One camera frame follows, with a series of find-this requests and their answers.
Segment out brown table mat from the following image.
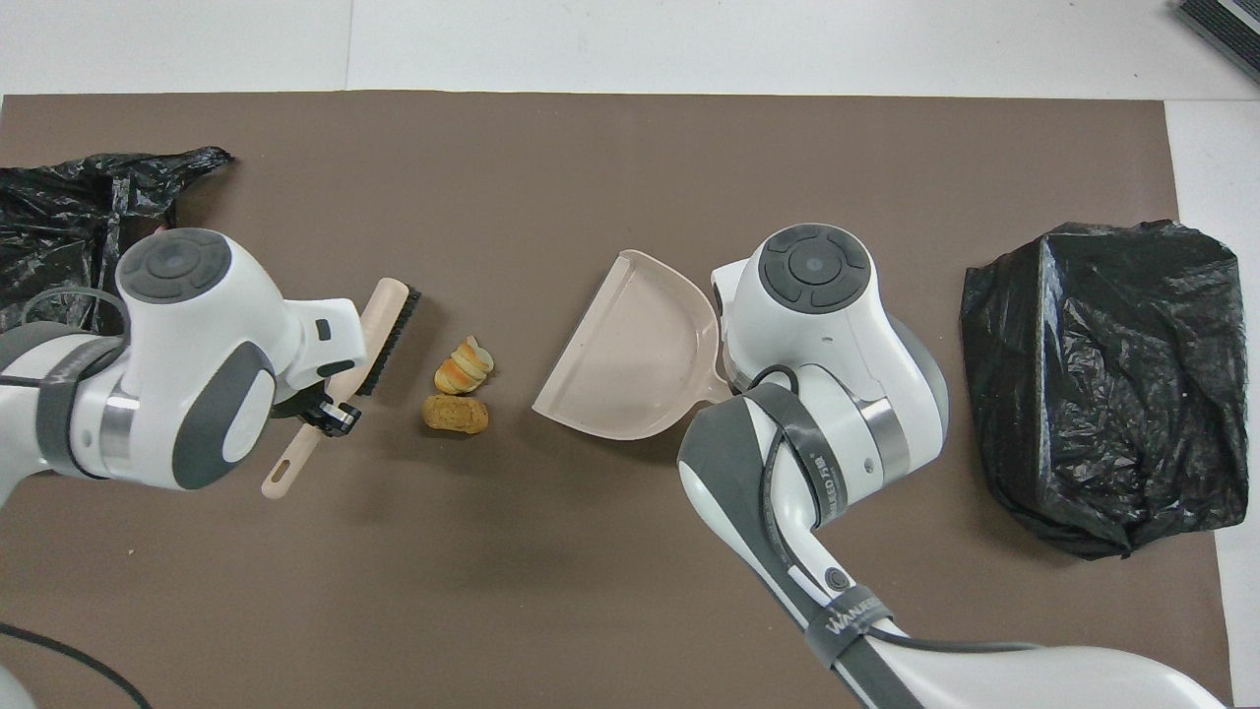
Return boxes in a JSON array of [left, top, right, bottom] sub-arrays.
[[0, 91, 1236, 709]]

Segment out dark grey ribbed panel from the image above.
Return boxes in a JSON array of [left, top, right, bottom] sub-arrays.
[[1173, 0, 1260, 85]]

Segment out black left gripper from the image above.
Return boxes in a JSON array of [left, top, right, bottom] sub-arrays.
[[274, 382, 360, 439]]

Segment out black trash bag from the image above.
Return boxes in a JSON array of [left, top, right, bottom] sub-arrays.
[[0, 146, 235, 336], [960, 219, 1251, 562]]

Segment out right black trash bag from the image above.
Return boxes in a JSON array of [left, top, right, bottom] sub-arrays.
[[960, 219, 1251, 562]]

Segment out beige hand brush black bristles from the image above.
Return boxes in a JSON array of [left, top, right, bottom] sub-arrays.
[[261, 278, 422, 498]]

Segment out beige plastic dustpan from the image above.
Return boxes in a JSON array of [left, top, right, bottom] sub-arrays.
[[532, 249, 734, 442]]

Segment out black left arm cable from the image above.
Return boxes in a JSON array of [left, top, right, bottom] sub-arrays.
[[0, 622, 151, 709]]

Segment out bread piece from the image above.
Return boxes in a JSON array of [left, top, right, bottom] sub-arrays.
[[434, 335, 495, 397]]

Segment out left black trash bag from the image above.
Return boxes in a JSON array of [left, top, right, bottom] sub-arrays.
[[0, 146, 235, 336]]

